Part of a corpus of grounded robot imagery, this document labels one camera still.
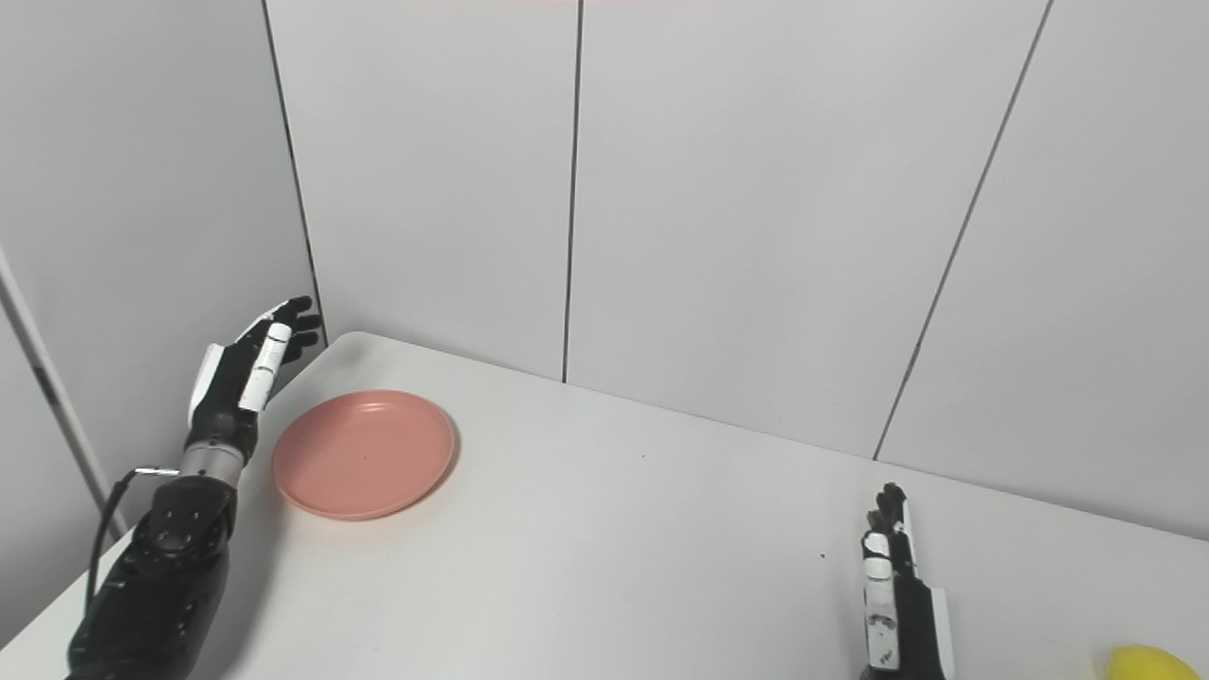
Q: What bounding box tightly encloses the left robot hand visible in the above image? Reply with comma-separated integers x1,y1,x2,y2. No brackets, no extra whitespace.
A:
185,296,323,452

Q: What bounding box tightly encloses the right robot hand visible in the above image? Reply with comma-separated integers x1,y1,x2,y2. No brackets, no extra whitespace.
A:
860,483,953,680

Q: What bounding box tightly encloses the pink round plate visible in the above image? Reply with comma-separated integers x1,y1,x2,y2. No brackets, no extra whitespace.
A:
271,390,456,521

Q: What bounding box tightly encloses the yellow lemon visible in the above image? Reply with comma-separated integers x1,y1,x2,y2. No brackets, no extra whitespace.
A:
1096,645,1202,680

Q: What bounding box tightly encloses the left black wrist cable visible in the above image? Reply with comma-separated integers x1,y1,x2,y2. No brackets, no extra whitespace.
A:
85,467,180,615

